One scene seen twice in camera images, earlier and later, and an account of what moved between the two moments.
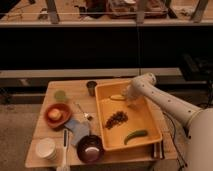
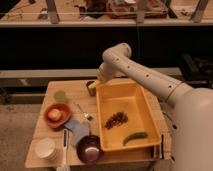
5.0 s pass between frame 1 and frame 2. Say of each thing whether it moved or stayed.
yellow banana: moved
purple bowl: stayed
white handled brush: stayed
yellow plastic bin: stayed
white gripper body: moved
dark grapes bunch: stayed
